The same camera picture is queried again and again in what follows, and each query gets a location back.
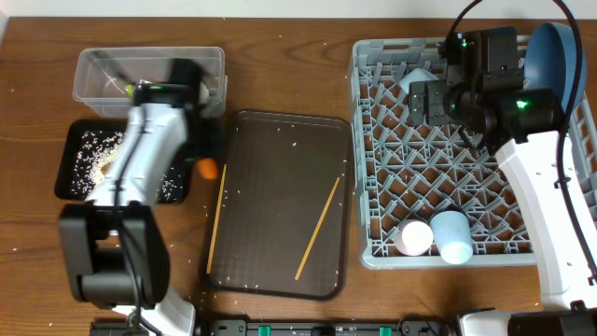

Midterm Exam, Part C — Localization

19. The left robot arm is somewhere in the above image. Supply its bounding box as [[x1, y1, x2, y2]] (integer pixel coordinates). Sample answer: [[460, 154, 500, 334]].
[[60, 83, 217, 335]]

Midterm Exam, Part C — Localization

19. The brown food scrap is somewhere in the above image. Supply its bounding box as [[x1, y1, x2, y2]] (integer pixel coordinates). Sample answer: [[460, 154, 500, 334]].
[[100, 162, 112, 176]]

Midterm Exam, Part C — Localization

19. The black tray bin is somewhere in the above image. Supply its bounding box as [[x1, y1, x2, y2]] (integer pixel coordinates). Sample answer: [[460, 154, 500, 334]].
[[54, 119, 192, 203]]

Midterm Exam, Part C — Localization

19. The yellow green snack wrapper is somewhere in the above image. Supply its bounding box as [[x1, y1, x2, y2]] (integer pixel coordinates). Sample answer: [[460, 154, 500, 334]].
[[125, 84, 137, 98]]

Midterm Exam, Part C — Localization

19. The clear plastic bin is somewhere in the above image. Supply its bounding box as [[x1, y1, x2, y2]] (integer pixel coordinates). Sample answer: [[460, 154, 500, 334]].
[[73, 47, 228, 118]]

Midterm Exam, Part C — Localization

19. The light blue bowl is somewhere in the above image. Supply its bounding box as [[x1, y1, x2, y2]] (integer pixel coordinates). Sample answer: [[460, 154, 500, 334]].
[[398, 68, 438, 94]]

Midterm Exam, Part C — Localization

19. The grey dishwasher rack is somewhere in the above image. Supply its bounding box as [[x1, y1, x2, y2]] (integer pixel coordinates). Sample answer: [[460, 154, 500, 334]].
[[347, 35, 597, 270]]

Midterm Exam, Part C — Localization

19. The left wooden chopstick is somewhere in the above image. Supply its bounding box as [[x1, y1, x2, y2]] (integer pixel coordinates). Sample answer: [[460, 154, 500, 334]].
[[206, 164, 228, 274]]

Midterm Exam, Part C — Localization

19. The wooden chopstick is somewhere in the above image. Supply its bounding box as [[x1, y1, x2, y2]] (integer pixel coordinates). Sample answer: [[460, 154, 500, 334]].
[[294, 177, 340, 281], [206, 164, 228, 274]]

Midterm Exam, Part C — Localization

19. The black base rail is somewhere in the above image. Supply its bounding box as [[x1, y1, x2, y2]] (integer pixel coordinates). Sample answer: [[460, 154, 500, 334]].
[[90, 318, 461, 336]]

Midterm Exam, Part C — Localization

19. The pile of white rice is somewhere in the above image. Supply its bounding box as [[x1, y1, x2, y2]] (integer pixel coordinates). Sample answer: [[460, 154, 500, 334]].
[[66, 131, 186, 203]]

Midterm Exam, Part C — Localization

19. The brown serving tray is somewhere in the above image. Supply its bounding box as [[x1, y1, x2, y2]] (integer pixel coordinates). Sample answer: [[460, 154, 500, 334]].
[[201, 111, 354, 301]]

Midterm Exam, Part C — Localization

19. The pink cup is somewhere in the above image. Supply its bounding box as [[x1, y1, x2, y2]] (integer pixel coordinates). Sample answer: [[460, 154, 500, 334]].
[[394, 219, 434, 257]]

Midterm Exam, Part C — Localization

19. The right wooden chopstick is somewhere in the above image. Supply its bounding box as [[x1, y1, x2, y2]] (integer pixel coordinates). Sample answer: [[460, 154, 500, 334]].
[[294, 177, 340, 281]]

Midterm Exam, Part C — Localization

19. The light blue cup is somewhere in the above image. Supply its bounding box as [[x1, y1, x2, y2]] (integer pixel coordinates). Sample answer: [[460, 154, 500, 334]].
[[429, 210, 473, 265]]

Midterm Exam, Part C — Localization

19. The dark blue plate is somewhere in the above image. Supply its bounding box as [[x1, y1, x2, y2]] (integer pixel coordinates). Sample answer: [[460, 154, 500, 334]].
[[524, 22, 576, 110]]

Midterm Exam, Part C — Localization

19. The orange carrot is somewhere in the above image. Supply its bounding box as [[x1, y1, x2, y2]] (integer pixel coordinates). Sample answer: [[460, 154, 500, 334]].
[[195, 158, 219, 180]]

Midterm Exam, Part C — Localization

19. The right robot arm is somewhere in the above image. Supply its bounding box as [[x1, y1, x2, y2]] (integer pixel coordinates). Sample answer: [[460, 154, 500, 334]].
[[400, 79, 596, 335]]

